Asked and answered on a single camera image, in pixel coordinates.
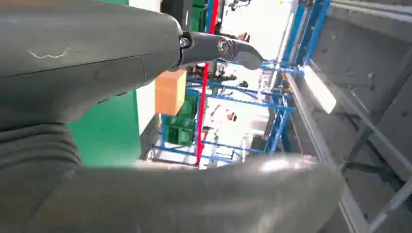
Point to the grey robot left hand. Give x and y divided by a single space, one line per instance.
80 41

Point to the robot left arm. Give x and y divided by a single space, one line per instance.
32 148

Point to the green table mat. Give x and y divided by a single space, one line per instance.
106 132

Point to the white table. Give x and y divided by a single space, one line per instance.
145 109

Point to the brown cardboard box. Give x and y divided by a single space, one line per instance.
169 93

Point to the green plastic crate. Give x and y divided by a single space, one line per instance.
183 128

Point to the red pole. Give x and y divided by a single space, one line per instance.
201 112

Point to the blue metal rack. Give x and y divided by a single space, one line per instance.
244 102

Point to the ceiling light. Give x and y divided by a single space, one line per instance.
318 88

